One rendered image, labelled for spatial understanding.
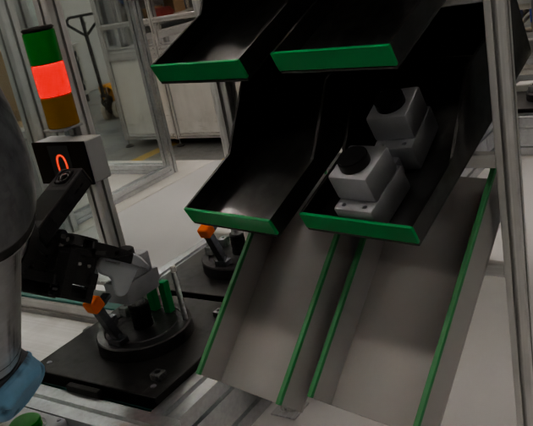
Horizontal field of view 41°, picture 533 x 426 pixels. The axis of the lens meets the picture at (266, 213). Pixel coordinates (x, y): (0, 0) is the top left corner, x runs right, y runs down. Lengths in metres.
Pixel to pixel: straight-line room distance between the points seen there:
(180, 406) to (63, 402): 0.17
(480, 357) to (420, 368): 0.35
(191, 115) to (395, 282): 5.67
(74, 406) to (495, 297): 0.69
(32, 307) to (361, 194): 0.89
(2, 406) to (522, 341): 0.54
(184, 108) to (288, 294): 5.63
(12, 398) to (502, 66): 0.58
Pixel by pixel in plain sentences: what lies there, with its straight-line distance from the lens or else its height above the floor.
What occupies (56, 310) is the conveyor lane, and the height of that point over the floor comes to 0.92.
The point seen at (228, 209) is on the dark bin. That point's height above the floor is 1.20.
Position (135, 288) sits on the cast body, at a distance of 1.02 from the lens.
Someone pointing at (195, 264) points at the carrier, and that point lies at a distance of 1.29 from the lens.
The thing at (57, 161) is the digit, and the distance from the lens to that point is 1.20.
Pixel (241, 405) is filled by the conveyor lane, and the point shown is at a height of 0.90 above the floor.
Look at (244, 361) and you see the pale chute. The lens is 0.87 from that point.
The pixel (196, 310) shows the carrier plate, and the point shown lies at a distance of 1.12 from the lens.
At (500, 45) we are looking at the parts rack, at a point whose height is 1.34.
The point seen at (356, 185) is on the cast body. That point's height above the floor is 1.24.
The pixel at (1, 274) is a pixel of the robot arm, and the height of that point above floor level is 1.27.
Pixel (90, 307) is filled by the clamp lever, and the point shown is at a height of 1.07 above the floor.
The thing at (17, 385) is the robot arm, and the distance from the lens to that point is 0.80.
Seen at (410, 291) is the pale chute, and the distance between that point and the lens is 0.80.
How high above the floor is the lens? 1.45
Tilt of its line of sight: 19 degrees down
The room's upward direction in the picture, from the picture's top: 11 degrees counter-clockwise
